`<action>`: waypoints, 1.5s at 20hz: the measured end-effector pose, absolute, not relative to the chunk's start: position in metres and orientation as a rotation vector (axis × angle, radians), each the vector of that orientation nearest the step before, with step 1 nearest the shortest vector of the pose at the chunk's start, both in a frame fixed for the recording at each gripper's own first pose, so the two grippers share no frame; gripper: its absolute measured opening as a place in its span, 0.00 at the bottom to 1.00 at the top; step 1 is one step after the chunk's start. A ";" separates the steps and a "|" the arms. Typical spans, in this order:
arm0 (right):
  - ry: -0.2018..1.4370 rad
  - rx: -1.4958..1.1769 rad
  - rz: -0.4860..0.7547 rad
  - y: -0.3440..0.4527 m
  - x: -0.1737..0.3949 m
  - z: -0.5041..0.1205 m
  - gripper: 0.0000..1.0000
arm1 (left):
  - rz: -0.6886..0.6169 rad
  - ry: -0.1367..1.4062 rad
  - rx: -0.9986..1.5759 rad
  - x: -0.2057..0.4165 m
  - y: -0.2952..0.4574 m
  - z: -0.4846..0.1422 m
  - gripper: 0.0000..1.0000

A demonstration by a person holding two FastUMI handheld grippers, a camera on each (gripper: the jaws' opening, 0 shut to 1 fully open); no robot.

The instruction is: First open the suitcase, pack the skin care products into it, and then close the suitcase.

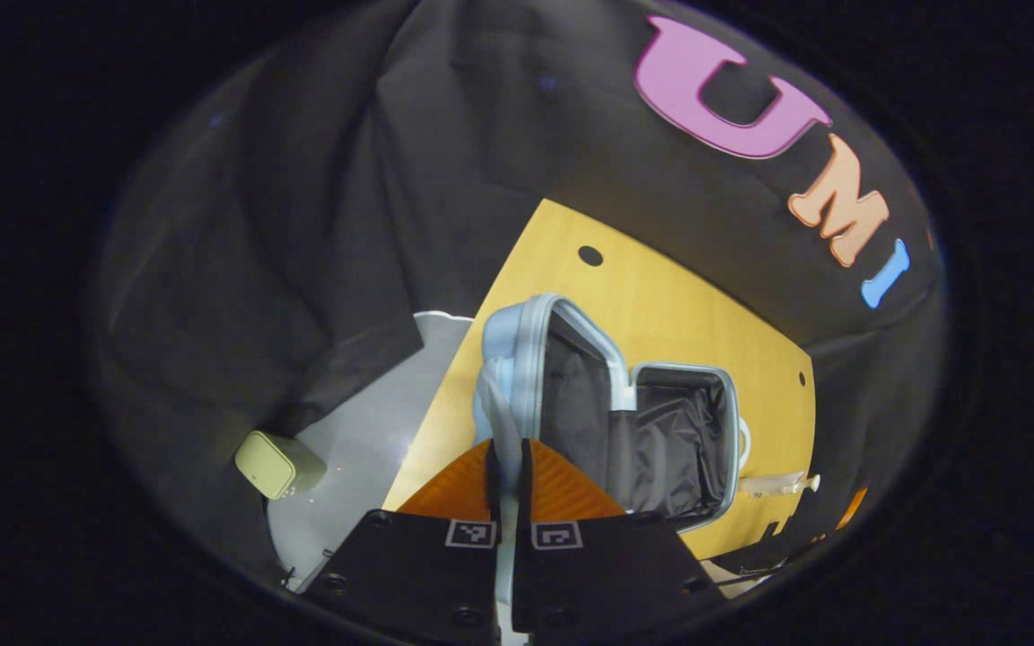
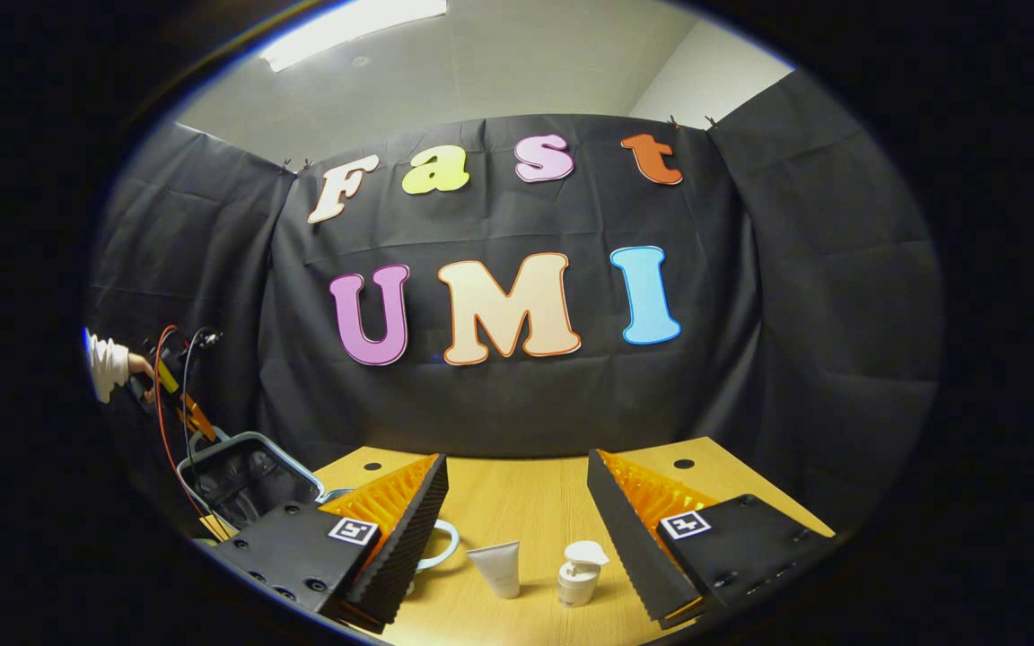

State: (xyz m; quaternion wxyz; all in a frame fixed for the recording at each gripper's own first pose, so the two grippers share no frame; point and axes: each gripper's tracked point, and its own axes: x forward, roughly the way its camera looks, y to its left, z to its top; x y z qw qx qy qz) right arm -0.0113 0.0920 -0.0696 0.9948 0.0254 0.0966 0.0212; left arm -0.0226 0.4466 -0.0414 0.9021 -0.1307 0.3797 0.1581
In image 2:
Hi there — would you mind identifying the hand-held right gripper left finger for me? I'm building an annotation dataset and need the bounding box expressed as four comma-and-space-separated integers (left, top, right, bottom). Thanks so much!
212, 453, 451, 633

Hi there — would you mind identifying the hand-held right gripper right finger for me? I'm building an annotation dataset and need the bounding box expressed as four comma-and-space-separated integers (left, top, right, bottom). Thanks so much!
585, 449, 841, 629

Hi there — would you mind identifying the red cable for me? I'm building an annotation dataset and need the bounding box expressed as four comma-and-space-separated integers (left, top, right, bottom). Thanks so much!
153, 325, 231, 539

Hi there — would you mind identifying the white squeeze tube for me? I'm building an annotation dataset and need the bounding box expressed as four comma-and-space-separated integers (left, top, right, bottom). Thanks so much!
466, 540, 523, 600

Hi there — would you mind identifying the black cable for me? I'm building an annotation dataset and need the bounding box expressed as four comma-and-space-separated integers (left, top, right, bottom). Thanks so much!
180, 327, 223, 485

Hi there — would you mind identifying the ceiling light panel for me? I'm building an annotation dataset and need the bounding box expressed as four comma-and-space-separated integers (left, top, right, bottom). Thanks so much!
259, 0, 448, 74

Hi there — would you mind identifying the white pump bottle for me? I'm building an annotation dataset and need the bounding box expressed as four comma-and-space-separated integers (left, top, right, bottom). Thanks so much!
556, 539, 611, 609

